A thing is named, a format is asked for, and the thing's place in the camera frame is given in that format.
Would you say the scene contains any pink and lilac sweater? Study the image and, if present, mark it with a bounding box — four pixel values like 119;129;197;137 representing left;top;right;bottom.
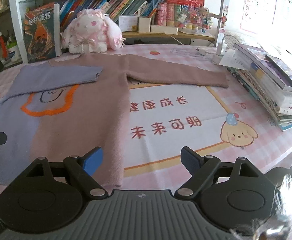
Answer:
0;54;228;186

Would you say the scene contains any pink checked cartoon tablecloth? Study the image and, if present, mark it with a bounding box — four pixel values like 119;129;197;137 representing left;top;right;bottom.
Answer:
0;46;292;193

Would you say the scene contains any stack of books and notebooks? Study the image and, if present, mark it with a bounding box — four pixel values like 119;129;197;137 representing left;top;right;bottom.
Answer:
221;43;292;131

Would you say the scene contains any Harry Potter book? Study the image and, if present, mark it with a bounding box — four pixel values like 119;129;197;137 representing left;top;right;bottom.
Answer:
24;2;61;63

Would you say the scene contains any pink white plush bunny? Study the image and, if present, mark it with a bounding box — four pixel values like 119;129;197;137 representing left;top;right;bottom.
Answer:
61;9;125;54

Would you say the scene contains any white paper desk box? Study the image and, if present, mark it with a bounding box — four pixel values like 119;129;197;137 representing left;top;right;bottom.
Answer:
138;17;151;33

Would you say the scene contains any row of colourful shelf books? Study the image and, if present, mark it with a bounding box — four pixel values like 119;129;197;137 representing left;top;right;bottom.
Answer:
60;0;163;30

